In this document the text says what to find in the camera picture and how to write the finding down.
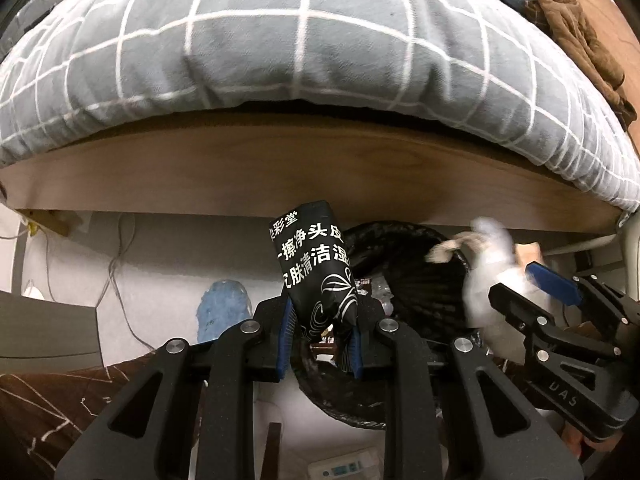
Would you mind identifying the white cable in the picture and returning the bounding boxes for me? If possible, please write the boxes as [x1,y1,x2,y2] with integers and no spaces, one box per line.
[95,212,151,351]

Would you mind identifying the blue slipper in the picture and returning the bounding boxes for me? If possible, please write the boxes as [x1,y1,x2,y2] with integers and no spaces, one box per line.
[195,280,252,346]

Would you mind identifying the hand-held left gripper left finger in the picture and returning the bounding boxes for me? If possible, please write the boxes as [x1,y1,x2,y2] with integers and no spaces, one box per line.
[55,297,296,480]

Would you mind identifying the person's right hand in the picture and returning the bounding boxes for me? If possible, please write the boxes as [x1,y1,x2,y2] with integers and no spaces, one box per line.
[562,420,601,461]

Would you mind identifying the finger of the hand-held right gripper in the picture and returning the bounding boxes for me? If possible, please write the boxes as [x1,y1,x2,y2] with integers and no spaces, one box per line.
[487,282,617,362]
[525,261,640,328]

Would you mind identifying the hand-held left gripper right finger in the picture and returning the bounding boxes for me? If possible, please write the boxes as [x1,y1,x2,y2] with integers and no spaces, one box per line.
[350,300,583,480]

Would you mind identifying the trash bin with black liner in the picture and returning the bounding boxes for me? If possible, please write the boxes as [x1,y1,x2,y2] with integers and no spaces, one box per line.
[290,222,483,427]

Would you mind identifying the grey storage box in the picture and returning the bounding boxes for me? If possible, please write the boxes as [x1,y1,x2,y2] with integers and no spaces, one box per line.
[0,290,103,373]

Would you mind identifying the black wet wipe sachet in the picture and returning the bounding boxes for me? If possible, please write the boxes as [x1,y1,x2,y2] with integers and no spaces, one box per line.
[263,200,361,341]

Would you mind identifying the brown jacket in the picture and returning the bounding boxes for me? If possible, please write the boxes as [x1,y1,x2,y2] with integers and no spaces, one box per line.
[525,0,638,128]

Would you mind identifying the white remote control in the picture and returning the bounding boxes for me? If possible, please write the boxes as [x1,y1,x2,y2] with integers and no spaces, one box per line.
[307,447,386,480]

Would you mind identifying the bed with grey checked sheet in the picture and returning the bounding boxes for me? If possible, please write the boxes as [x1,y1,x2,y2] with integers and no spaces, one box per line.
[0,0,640,241]

